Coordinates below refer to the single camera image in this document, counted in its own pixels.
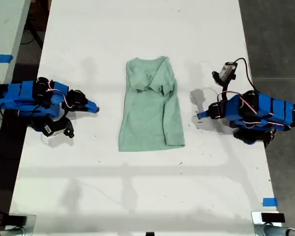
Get pale green t-shirt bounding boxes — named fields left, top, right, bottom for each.
left=118, top=56, right=186, bottom=152

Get white side table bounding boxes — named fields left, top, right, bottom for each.
left=0, top=0, right=31, bottom=158

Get short blue tape strip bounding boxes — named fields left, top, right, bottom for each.
left=262, top=197, right=278, bottom=207

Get small black box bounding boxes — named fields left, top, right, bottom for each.
left=261, top=213, right=286, bottom=223
left=7, top=215, right=28, bottom=227

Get grey metal pipe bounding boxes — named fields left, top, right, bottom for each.
left=0, top=227, right=25, bottom=236
left=254, top=224, right=295, bottom=236

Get black camera stalk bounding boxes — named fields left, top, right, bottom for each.
left=61, top=117, right=75, bottom=139
left=211, top=70, right=231, bottom=102

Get black camera box white label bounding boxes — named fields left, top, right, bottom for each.
left=40, top=118, right=64, bottom=138

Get black camera box grey face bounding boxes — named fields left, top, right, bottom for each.
left=219, top=61, right=237, bottom=82

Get black camera cable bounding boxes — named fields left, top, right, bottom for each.
left=30, top=108, right=46, bottom=132
left=234, top=57, right=257, bottom=93

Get black floor cables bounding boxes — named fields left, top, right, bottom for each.
left=19, top=14, right=45, bottom=50

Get metal table bracket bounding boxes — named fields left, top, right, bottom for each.
left=251, top=211, right=286, bottom=225
left=4, top=214, right=37, bottom=233

